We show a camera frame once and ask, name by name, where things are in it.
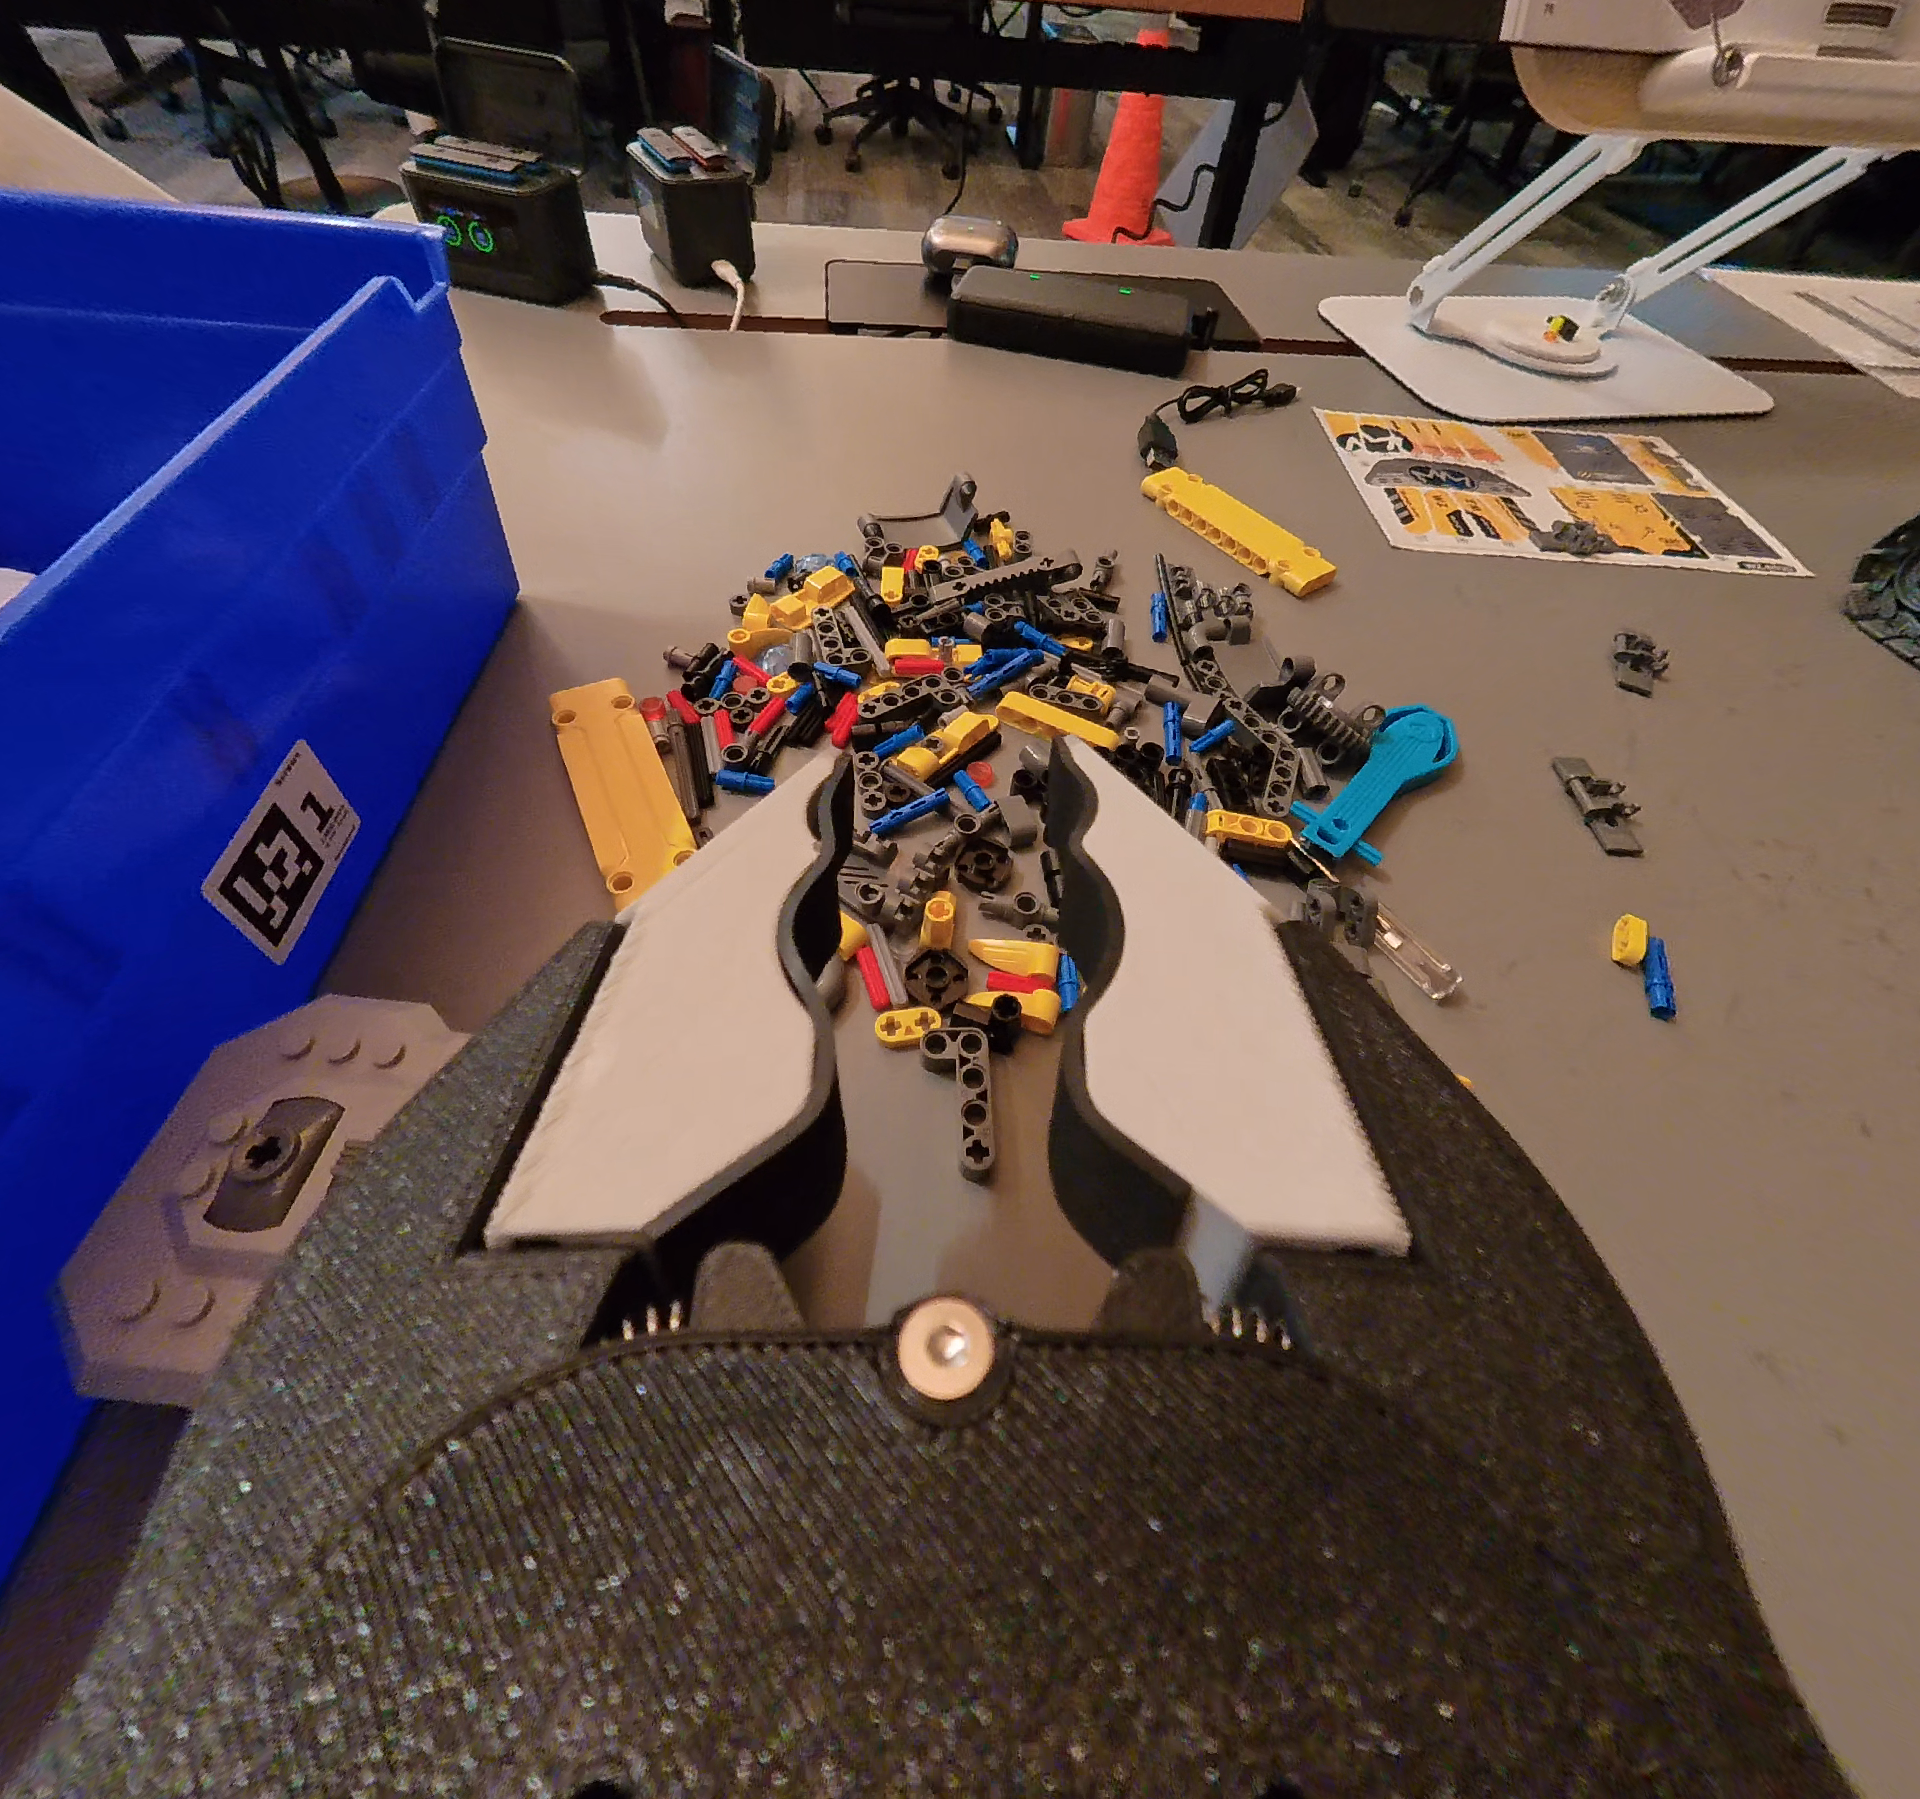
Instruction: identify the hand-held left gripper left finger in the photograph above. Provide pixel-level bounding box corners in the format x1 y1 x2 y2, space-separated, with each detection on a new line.
477 752 854 1330

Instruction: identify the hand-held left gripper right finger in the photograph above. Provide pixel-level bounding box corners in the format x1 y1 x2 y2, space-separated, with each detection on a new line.
1044 742 1417 1322

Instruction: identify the pile of toy building parts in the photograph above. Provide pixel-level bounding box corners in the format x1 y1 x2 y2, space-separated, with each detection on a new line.
660 471 1387 1186

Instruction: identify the clear plastic toy piece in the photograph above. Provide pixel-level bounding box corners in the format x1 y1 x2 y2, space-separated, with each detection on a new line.
1369 898 1462 1006

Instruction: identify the long yellow toy block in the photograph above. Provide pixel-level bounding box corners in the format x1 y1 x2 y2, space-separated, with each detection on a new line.
547 678 703 917
1146 462 1337 599

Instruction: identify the teal plastic tool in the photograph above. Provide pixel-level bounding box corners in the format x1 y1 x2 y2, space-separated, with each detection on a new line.
1292 704 1460 871

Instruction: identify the grey toy motor block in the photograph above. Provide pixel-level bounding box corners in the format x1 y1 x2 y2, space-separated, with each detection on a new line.
52 997 477 1411

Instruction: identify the blue plastic bin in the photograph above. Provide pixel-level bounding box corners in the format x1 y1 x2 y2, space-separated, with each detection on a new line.
0 183 523 1595

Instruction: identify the instruction booklet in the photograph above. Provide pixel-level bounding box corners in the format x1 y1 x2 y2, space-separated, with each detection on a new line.
1314 404 1815 579

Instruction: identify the white stand base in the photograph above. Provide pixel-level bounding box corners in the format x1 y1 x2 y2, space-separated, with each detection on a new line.
1318 29 1920 424

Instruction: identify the black box device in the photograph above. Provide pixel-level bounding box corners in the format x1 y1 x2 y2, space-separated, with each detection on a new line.
947 266 1222 378

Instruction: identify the yellow black tracked toy vehicle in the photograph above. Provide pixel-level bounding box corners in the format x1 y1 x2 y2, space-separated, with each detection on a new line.
1845 518 1920 671

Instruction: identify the black battery charger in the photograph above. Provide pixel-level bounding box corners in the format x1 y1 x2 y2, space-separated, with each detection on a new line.
627 45 780 291
402 36 600 307

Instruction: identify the orange traffic cone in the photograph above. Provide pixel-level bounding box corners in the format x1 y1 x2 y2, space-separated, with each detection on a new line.
1061 24 1176 251

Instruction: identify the white printed paper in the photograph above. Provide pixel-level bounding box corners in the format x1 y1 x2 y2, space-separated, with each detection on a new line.
1708 267 1920 397

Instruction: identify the black office chair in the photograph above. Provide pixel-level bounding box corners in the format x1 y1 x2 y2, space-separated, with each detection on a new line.
819 66 1011 176
84 21 355 209

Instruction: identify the black usb cable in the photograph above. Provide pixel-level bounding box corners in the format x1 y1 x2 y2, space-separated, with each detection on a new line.
1137 370 1299 471

